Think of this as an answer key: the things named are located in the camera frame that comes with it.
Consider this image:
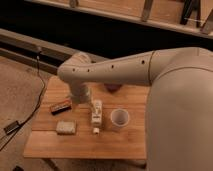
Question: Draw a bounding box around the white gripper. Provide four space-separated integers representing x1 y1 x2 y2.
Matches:
69 83 91 104

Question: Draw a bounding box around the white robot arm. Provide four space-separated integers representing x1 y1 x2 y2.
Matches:
57 47 213 171

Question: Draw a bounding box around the white plastic bottle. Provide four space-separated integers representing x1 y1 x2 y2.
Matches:
91 100 102 134

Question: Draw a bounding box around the beige sponge block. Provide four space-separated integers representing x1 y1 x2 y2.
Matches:
56 121 76 135

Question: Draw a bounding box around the white plastic cup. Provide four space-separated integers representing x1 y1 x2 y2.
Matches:
110 108 129 128

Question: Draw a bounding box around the wooden table leg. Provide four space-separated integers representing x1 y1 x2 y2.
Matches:
42 158 60 171

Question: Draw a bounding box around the black power adapter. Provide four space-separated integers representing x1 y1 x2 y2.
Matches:
4 121 20 135

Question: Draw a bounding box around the black power cable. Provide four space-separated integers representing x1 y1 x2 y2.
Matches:
0 49 47 152

